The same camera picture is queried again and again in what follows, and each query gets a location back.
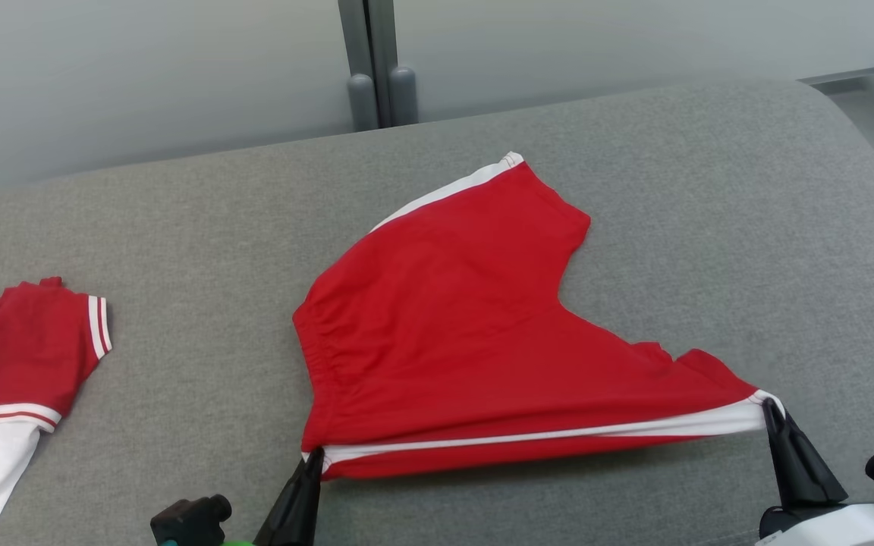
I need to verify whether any red white basketball jersey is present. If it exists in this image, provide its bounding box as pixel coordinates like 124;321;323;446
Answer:
0;277;114;546

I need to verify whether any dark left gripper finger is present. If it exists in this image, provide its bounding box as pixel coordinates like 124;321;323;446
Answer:
255;447;326;546

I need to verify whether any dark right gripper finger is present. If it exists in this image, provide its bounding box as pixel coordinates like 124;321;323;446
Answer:
762;397;849;510

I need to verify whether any grey metal partition post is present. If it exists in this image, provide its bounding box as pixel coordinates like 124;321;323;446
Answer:
337;0;400;128

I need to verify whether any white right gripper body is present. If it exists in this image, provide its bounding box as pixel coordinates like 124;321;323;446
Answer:
757;502;874;546

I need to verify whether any red shorts white side stripe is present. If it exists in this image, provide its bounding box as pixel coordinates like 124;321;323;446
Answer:
292;152;788;482

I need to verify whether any dark grey partition base rail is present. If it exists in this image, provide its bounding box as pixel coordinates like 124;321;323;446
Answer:
797;66;874;96

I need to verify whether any grey cylindrical post cap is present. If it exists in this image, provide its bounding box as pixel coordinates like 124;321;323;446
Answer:
387;66;419;127
346;73;379;132

